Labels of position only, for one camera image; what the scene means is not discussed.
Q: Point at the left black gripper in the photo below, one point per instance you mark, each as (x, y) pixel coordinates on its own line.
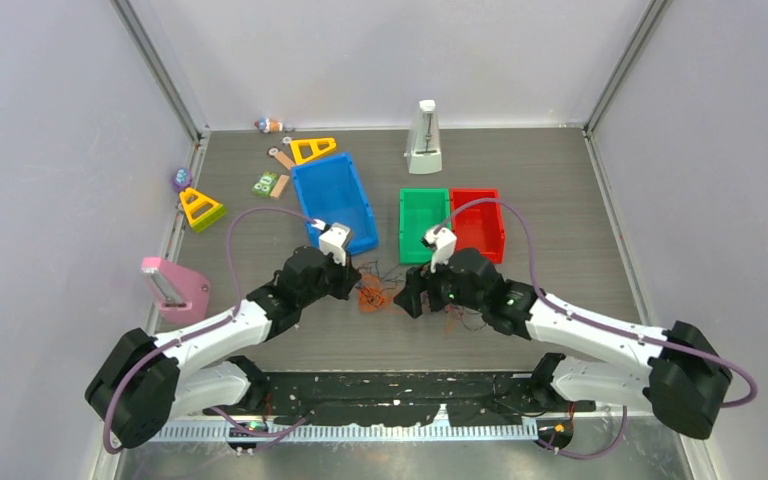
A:
(347, 275)

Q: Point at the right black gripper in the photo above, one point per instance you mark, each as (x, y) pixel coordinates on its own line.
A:
(430, 280)

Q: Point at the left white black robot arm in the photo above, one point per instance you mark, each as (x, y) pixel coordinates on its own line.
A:
(147, 380)

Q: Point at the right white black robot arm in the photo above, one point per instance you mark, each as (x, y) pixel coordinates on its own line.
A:
(671, 373)

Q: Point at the green plastic bin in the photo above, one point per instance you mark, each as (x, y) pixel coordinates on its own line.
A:
(419, 210)

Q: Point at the blue plastic bin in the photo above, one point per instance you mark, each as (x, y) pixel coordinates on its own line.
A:
(330, 189)

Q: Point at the red plastic bin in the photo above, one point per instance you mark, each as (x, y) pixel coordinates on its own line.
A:
(480, 226)

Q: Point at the tan wooden block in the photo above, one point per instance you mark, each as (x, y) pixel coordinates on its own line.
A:
(280, 186)

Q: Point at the white metronome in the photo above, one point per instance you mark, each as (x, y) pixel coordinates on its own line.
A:
(423, 153)

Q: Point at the yellow triangle toy on green block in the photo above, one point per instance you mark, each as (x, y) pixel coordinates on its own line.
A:
(201, 211)

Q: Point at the pink tape dispenser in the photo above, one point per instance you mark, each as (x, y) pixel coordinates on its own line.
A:
(181, 295)

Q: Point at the small colourful figurine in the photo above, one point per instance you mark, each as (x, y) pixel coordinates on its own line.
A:
(268, 125)

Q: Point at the purple round toy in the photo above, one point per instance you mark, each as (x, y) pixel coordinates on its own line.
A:
(181, 179)

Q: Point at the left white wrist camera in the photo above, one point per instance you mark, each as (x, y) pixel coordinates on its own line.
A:
(333, 239)

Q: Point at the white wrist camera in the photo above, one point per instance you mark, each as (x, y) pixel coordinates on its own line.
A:
(333, 239)
(441, 241)

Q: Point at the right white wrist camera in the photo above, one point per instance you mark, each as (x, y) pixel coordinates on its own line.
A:
(441, 241)

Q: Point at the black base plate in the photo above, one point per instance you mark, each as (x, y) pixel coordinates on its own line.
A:
(404, 399)

